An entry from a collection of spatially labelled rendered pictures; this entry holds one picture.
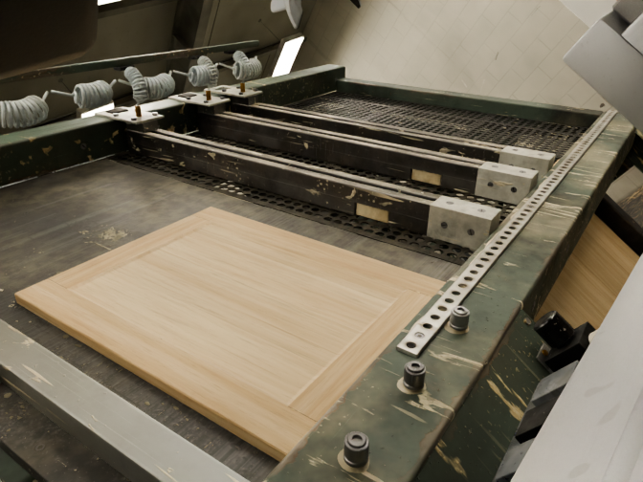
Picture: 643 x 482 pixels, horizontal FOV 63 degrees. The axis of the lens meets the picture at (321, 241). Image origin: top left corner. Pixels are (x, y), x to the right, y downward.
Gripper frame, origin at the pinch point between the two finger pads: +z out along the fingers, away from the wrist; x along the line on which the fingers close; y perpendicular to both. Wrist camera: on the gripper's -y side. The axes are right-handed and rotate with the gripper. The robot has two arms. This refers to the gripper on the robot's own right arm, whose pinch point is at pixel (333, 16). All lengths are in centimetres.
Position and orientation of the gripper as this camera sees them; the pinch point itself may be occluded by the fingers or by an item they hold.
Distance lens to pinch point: 87.0
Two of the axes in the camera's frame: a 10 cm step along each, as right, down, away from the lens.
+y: -6.3, 1.1, 7.7
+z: 4.2, 8.8, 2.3
